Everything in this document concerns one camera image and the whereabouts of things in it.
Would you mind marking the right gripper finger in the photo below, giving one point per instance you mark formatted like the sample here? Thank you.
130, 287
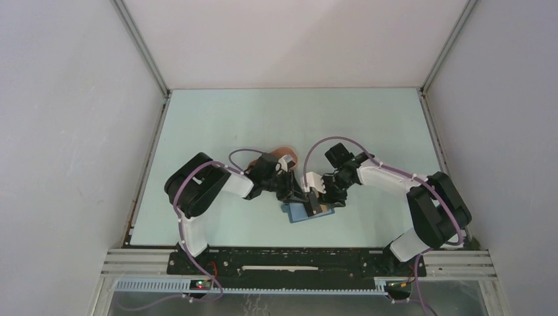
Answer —
314, 205
334, 199

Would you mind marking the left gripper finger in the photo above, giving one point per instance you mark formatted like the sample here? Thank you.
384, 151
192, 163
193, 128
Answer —
295, 186
291, 197

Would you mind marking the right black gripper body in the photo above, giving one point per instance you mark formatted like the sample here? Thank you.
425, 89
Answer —
336, 184

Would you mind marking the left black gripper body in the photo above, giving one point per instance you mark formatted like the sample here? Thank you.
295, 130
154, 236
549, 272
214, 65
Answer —
279, 184

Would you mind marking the blue card holder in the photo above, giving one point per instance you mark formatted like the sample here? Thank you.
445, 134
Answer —
296, 212

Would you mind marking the pink oval tray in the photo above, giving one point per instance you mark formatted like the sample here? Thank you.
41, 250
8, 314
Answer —
280, 151

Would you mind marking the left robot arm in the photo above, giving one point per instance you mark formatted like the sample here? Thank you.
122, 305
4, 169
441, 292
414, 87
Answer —
192, 189

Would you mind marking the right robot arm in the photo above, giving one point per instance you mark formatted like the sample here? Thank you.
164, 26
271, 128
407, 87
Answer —
438, 213

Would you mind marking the right controller board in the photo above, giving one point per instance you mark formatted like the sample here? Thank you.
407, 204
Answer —
398, 286

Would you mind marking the controller board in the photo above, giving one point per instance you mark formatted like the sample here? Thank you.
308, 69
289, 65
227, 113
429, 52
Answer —
201, 285
398, 286

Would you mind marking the left controller board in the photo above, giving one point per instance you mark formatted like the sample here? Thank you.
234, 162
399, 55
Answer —
201, 285

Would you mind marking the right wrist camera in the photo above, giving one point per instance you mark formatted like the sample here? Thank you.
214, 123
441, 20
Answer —
312, 181

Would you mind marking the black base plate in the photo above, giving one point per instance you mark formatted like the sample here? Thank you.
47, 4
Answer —
295, 268

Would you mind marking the aluminium front rail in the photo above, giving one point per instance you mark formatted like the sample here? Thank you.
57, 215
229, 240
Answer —
440, 265

